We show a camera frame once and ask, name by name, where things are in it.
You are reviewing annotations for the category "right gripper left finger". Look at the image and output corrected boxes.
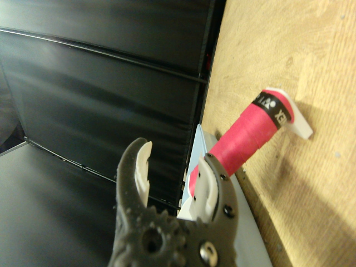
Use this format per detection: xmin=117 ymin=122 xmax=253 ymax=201
xmin=107 ymin=137 xmax=190 ymax=267

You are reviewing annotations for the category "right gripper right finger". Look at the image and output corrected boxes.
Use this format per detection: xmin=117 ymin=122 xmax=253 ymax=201
xmin=183 ymin=154 xmax=240 ymax=267

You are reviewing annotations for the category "white scoop with red handle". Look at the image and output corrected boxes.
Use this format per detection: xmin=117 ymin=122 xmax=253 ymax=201
xmin=177 ymin=87 xmax=314 ymax=222

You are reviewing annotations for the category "blue litter tray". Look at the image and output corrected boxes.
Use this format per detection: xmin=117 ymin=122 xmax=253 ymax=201
xmin=176 ymin=123 xmax=275 ymax=267

